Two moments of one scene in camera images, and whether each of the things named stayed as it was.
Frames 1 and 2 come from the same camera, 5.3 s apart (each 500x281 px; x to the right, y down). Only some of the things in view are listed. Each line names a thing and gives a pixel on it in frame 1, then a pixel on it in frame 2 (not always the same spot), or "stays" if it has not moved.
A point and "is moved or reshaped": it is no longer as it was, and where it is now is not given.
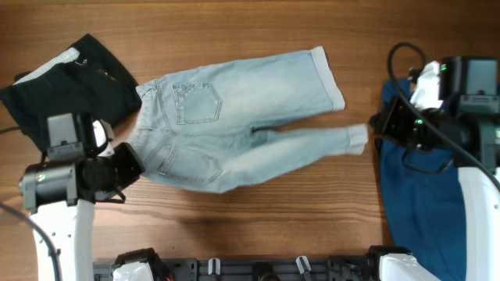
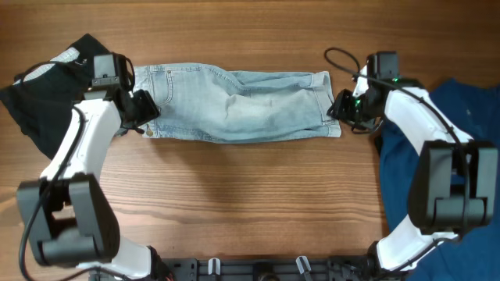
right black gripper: [385, 123] → [341, 107]
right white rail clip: [303, 264] stays
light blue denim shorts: [200, 130] is moved or reshaped
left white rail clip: [214, 266] stays
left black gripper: [136, 168] → [151, 111]
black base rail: [261, 268] stays
